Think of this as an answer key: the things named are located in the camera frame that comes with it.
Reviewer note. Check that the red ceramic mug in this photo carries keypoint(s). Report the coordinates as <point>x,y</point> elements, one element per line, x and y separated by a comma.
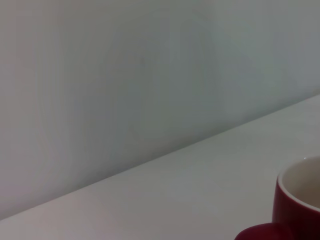
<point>287,207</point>

